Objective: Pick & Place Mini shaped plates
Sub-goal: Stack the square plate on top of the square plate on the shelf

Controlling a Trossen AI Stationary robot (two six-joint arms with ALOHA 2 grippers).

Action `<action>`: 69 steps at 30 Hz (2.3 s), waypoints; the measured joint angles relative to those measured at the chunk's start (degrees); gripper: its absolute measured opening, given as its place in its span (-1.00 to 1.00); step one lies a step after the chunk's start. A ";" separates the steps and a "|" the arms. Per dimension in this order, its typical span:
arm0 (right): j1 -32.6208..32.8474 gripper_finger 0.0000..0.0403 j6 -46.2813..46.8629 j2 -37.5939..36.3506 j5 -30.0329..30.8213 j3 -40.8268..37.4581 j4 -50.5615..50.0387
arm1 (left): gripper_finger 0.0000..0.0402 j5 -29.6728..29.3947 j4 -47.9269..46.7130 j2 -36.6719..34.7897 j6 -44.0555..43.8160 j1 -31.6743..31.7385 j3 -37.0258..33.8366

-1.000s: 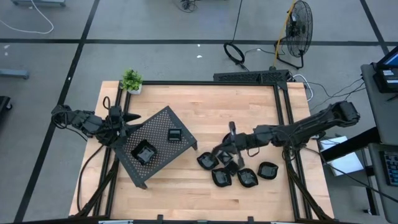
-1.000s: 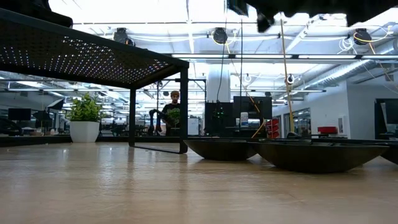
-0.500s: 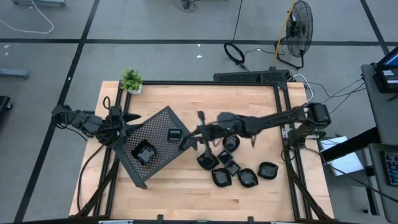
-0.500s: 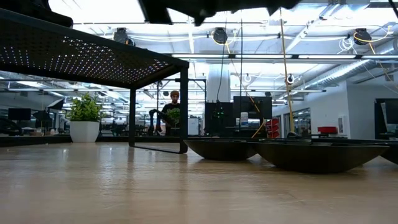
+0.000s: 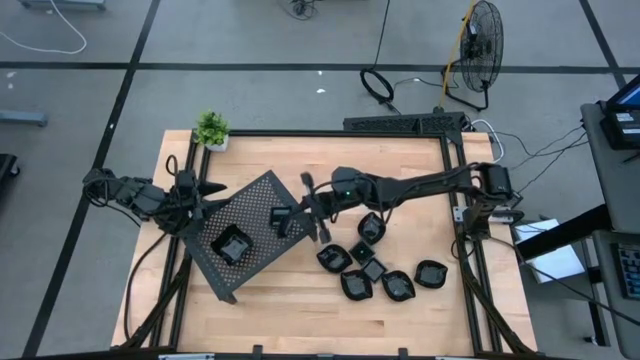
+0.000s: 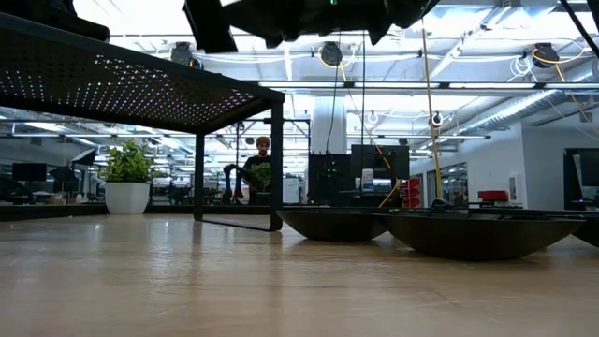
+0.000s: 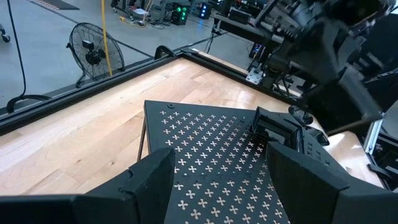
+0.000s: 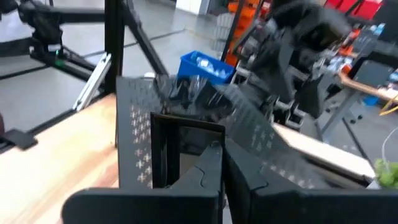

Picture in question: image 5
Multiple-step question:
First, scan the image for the green plant in white pot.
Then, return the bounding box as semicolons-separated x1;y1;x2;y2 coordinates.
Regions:
193;109;232;153

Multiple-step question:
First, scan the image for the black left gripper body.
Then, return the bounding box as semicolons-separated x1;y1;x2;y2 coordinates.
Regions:
166;168;205;237

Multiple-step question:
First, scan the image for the white power cable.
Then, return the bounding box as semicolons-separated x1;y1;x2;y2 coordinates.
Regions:
469;118;507;165

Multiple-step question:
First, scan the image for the white floor cable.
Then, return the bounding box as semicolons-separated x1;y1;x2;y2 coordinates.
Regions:
0;0;89;56

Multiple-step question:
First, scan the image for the black perforated metal rack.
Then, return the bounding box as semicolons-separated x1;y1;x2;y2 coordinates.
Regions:
181;169;320;305

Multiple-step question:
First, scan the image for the white paper box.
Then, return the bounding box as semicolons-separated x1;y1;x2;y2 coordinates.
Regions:
513;218;587;285

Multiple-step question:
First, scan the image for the black floor fan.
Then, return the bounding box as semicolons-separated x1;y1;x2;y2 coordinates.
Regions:
441;0;506;113

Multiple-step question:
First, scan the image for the black hanging cable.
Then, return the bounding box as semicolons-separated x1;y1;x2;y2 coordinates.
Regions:
358;0;401;114

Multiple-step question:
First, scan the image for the black floor object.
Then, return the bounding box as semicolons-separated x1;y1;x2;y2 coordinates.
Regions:
0;153;21;180

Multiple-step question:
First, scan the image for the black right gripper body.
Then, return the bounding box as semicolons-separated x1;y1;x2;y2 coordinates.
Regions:
298;172;347;245

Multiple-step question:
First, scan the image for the black aluminium table frame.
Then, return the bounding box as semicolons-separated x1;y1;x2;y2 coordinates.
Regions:
119;128;539;360

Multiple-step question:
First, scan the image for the black leaf-shaped mini plate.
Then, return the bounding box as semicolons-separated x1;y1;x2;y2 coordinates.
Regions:
413;259;449;290
340;269;374;302
316;243;354;274
357;211;387;246
381;269;417;303

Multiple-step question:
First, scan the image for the grey table foot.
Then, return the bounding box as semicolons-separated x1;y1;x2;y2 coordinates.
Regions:
18;0;107;12
0;110;49;128

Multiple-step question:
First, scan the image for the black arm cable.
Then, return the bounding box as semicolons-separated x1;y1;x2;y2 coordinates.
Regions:
122;230;174;342

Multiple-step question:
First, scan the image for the black keyboard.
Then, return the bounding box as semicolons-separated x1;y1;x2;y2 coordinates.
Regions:
615;243;640;301

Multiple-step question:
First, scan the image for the yellow hanging cable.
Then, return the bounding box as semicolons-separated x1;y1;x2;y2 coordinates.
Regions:
437;0;477;111

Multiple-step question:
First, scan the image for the black laptop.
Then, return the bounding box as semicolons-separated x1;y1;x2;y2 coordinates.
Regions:
598;73;640;151

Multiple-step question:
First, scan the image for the black small square mini plate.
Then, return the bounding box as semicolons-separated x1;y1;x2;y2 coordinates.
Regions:
268;204;295;228
348;240;377;266
361;256;388;284

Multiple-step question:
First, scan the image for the grey desk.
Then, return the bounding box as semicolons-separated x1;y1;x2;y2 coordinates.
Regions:
579;99;640;360

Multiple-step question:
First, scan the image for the black desk crossbar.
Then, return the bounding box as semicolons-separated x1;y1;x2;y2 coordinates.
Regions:
514;203;614;262

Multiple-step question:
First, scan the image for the black scalloped square mini plate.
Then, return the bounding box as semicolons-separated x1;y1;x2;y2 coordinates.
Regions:
209;223;255;267

